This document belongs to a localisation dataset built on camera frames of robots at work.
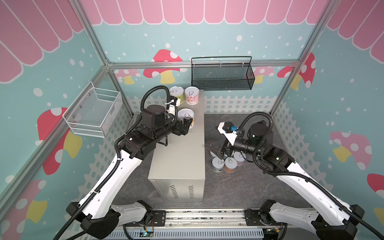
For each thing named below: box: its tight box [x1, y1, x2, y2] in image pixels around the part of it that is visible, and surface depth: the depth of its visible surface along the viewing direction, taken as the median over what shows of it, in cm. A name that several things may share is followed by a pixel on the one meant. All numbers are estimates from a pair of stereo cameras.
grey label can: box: [211, 156, 225, 173], surface depth 89 cm
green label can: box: [169, 86, 185, 104], surface depth 76 cm
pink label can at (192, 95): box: [184, 86, 200, 106], surface depth 76 cm
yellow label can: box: [177, 108, 195, 130], surface depth 66 cm
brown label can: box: [224, 157, 238, 173], surface depth 89 cm
